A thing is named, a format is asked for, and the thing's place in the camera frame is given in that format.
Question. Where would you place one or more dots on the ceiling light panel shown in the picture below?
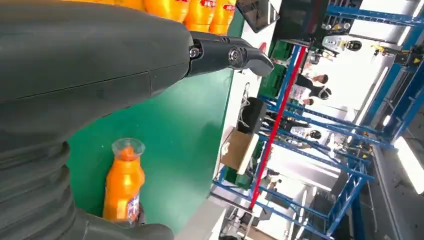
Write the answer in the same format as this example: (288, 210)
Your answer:
(410, 165)

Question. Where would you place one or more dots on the white humanoid robot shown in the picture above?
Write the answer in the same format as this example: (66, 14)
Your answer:
(341, 43)

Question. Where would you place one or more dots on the red pole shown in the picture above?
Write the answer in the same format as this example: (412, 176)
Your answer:
(276, 126)

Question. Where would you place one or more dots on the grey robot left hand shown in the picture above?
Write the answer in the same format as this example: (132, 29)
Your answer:
(82, 49)

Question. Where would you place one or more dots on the black display panel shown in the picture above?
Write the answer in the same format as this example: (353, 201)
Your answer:
(298, 20)

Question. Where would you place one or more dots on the orange drink bottle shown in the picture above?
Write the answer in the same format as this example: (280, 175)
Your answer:
(223, 20)
(167, 8)
(122, 185)
(198, 16)

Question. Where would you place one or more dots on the green table mat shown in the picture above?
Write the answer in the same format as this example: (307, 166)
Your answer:
(179, 139)

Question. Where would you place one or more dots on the blue metal rack frame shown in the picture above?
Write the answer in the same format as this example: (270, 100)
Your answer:
(356, 185)

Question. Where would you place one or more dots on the white table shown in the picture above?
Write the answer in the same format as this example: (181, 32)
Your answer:
(236, 89)

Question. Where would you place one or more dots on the green crate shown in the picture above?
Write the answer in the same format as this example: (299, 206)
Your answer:
(276, 66)

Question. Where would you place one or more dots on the cardboard box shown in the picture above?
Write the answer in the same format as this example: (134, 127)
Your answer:
(236, 150)

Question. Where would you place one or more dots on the person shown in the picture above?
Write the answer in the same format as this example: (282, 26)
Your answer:
(298, 127)
(313, 80)
(319, 92)

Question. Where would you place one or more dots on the black tablet with blue stand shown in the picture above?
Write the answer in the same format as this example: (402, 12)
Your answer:
(256, 13)

